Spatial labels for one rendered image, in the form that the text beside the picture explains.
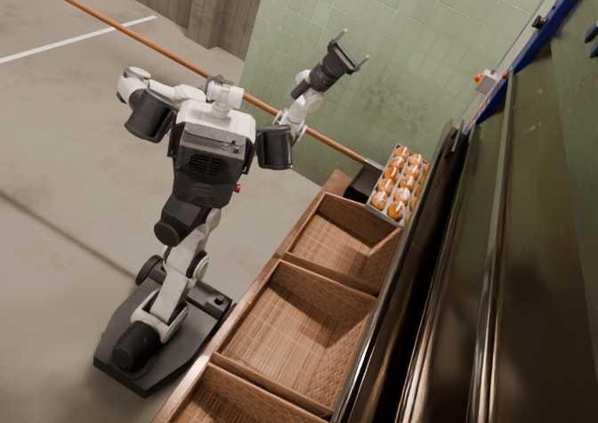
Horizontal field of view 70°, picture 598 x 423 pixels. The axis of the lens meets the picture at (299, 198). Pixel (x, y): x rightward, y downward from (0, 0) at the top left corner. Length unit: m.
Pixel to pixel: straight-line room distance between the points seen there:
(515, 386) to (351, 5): 2.63
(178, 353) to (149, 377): 0.16
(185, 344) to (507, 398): 1.82
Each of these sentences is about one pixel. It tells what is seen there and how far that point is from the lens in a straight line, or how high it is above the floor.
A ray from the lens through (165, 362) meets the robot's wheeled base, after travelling 2.26.
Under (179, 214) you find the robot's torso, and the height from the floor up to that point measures 1.04.
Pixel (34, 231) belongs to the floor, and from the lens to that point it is 2.92.
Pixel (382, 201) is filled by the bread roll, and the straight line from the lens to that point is 1.72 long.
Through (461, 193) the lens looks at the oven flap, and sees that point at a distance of 1.55.
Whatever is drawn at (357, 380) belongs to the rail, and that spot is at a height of 1.43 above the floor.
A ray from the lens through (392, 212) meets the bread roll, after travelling 1.72.
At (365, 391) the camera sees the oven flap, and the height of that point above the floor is 1.41.
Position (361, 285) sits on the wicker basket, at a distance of 1.97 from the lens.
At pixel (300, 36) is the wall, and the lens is 3.20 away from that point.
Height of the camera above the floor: 2.23
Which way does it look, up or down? 41 degrees down
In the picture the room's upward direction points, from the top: 24 degrees clockwise
